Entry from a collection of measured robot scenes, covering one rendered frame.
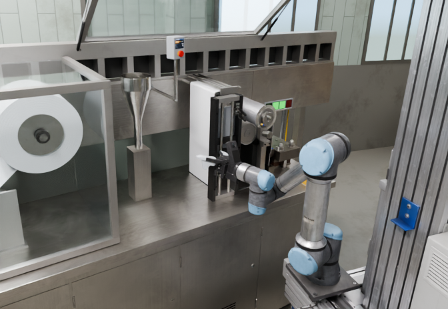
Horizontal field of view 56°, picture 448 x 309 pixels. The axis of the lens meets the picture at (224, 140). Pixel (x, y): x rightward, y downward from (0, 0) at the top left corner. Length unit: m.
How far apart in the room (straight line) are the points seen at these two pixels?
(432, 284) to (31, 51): 1.82
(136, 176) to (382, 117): 4.07
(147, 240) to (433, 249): 1.11
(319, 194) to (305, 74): 1.57
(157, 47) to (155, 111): 0.35
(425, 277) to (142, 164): 1.31
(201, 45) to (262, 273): 1.32
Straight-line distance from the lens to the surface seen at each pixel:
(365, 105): 5.42
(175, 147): 2.48
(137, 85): 1.94
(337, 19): 4.90
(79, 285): 1.88
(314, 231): 1.60
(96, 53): 2.16
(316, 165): 1.45
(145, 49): 2.25
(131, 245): 1.86
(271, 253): 2.43
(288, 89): 2.89
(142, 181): 2.14
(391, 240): 1.70
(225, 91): 2.11
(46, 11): 3.93
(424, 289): 1.58
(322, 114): 5.06
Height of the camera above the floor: 1.96
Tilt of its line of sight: 21 degrees down
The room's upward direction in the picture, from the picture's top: 2 degrees clockwise
